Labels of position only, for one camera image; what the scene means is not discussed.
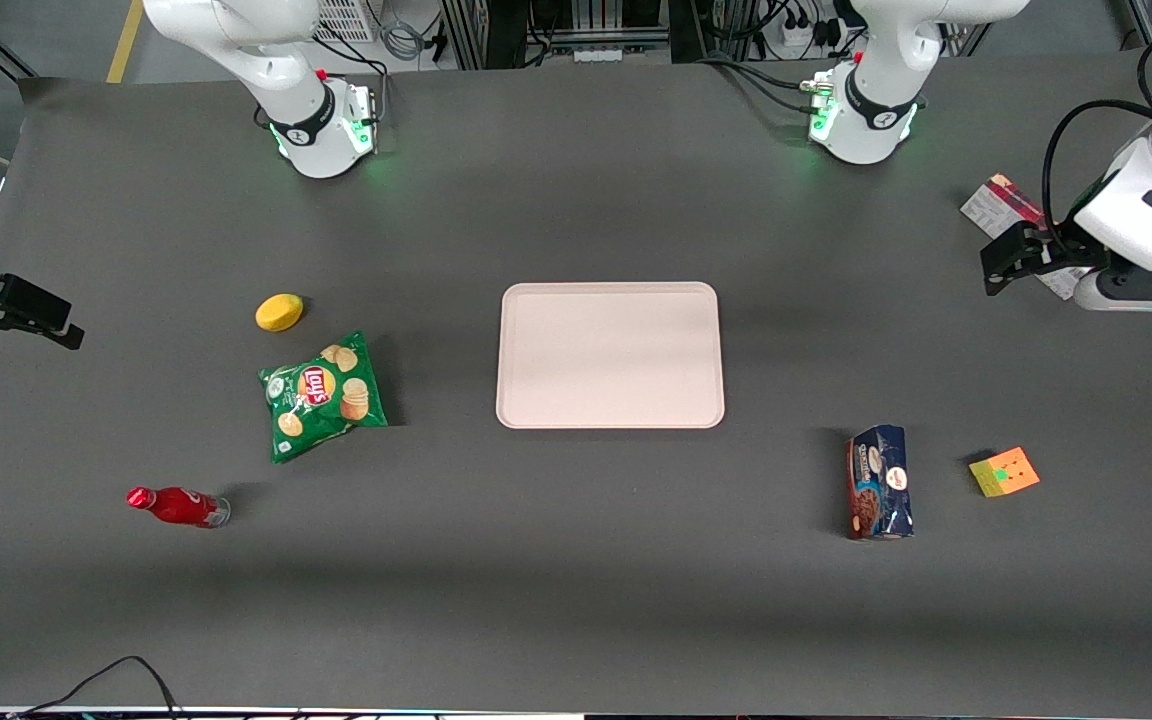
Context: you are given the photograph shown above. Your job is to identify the red cookie box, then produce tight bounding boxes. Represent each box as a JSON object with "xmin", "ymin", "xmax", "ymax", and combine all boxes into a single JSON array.
[{"xmin": 960, "ymin": 174, "xmax": 1087, "ymax": 301}]

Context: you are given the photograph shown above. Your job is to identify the blue cookie package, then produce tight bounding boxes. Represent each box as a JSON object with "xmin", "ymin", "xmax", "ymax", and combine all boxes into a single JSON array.
[{"xmin": 846, "ymin": 425, "xmax": 915, "ymax": 542}]

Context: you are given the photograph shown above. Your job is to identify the pale pink plastic tray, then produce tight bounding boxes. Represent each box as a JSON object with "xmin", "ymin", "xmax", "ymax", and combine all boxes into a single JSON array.
[{"xmin": 496, "ymin": 281, "xmax": 726, "ymax": 430}]

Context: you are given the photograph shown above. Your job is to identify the white perforated box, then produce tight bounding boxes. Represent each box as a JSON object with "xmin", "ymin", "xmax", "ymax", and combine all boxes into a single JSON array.
[{"xmin": 314, "ymin": 0, "xmax": 378, "ymax": 43}]

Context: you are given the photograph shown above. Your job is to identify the colourful puzzle cube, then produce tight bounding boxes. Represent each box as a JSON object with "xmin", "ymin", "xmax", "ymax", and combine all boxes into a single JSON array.
[{"xmin": 969, "ymin": 446, "xmax": 1041, "ymax": 499}]

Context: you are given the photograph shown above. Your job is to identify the yellow toy lemon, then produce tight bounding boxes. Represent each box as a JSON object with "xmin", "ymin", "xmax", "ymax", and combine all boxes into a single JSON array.
[{"xmin": 255, "ymin": 293, "xmax": 305, "ymax": 332}]

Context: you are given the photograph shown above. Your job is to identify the red cola bottle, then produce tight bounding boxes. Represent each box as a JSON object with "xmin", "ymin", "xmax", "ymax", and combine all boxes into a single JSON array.
[{"xmin": 126, "ymin": 486, "xmax": 232, "ymax": 529}]

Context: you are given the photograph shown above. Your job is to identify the green Lay's chips bag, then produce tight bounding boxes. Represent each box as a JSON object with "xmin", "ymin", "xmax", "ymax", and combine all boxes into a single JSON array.
[{"xmin": 258, "ymin": 331, "xmax": 389, "ymax": 464}]

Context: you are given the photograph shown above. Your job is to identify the white power strip with plugs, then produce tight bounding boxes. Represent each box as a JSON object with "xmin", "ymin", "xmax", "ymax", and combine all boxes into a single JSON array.
[{"xmin": 778, "ymin": 14, "xmax": 823, "ymax": 54}]

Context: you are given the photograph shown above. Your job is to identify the black metal equipment rack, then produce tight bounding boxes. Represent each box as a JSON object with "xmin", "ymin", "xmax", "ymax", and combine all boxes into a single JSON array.
[{"xmin": 439, "ymin": 0, "xmax": 699, "ymax": 71}]

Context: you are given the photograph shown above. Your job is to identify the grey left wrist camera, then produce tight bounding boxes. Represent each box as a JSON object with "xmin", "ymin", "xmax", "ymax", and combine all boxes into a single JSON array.
[{"xmin": 1073, "ymin": 268, "xmax": 1152, "ymax": 313}]

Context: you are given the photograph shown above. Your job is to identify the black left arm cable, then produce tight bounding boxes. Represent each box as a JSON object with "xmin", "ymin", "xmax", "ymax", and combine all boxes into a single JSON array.
[{"xmin": 1040, "ymin": 40, "xmax": 1152, "ymax": 226}]

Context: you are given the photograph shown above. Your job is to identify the black left base cables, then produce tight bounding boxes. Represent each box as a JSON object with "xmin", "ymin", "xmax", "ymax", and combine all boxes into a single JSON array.
[{"xmin": 694, "ymin": 54, "xmax": 843, "ymax": 114}]

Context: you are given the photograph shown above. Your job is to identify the thin black table cable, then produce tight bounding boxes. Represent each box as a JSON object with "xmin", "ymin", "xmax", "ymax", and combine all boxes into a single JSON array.
[{"xmin": 6, "ymin": 655, "xmax": 183, "ymax": 720}]

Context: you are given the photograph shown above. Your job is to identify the black right base cable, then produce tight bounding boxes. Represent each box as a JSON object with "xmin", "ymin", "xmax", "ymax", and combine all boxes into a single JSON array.
[{"xmin": 254, "ymin": 24, "xmax": 390, "ymax": 132}]

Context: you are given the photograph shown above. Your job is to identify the grey coiled cable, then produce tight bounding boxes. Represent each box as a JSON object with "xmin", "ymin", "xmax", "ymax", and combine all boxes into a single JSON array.
[{"xmin": 379, "ymin": 16, "xmax": 430, "ymax": 62}]

